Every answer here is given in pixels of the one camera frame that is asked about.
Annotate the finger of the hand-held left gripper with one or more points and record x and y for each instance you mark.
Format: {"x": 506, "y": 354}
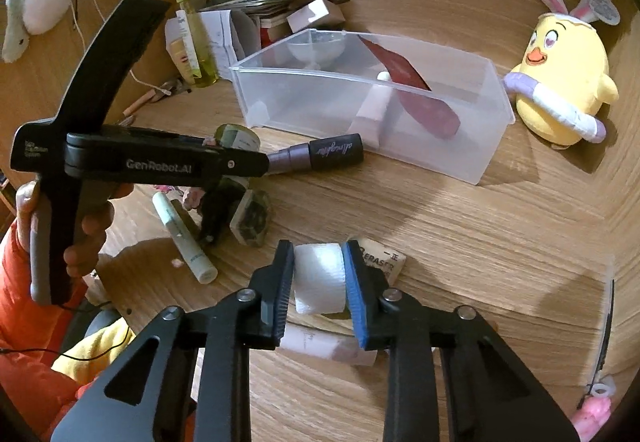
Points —
{"x": 245, "y": 164}

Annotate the dark grey cosmetic tube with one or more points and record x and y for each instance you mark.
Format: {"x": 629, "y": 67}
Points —
{"x": 335, "y": 151}

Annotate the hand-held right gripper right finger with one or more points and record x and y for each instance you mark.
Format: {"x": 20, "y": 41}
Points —
{"x": 352, "y": 292}

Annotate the clear glass bowl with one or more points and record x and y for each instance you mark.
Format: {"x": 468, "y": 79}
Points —
{"x": 315, "y": 49}

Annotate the stack of books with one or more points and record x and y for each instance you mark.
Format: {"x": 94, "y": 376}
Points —
{"x": 255, "y": 3}

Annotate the red toothpaste tube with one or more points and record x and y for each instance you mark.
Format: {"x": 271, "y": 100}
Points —
{"x": 410, "y": 92}

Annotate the small yellow cream tube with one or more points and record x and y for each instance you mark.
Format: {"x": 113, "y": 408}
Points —
{"x": 182, "y": 59}

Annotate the green round jar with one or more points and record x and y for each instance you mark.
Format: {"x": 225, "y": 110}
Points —
{"x": 237, "y": 138}

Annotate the pale mint cosmetic tube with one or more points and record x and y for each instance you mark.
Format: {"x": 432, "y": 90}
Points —
{"x": 185, "y": 242}

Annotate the white cosmetic tube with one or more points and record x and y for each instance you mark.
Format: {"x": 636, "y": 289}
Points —
{"x": 325, "y": 344}

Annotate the white small bottle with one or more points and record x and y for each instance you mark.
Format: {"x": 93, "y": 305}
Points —
{"x": 372, "y": 109}

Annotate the white paper roll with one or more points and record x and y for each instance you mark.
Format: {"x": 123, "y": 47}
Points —
{"x": 320, "y": 279}

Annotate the yellow chick plush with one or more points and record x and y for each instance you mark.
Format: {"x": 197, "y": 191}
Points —
{"x": 562, "y": 57}

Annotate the clear plastic bin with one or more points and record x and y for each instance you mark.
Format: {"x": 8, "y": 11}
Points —
{"x": 465, "y": 122}

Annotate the white small box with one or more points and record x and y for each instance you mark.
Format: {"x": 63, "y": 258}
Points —
{"x": 315, "y": 14}

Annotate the red box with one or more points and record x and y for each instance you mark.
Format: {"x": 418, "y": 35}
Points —
{"x": 270, "y": 29}

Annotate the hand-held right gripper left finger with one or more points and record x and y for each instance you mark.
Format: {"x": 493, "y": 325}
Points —
{"x": 286, "y": 292}

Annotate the dark small bottle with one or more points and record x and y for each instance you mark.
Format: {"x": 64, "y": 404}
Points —
{"x": 215, "y": 214}

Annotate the dark hair clip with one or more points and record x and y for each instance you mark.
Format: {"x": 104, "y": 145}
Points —
{"x": 172, "y": 86}

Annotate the pale green plush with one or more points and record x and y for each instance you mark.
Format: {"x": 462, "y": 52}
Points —
{"x": 12, "y": 22}

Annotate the black thin strip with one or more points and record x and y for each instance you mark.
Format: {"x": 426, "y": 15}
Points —
{"x": 607, "y": 322}

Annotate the yellow cloth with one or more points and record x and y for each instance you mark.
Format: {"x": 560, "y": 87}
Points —
{"x": 95, "y": 347}

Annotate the eraser in paper sleeve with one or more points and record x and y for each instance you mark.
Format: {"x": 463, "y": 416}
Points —
{"x": 385, "y": 262}

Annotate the folded white papers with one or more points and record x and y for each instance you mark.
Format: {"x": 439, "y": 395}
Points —
{"x": 222, "y": 29}

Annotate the wrapped green soap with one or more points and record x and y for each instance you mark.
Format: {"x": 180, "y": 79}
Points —
{"x": 252, "y": 217}

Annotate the person's left hand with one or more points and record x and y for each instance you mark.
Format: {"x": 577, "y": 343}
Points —
{"x": 95, "y": 222}

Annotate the yellow-green spray bottle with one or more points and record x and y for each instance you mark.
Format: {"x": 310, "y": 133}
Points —
{"x": 192, "y": 37}

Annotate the pink plush toy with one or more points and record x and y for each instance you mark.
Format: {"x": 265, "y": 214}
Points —
{"x": 595, "y": 417}

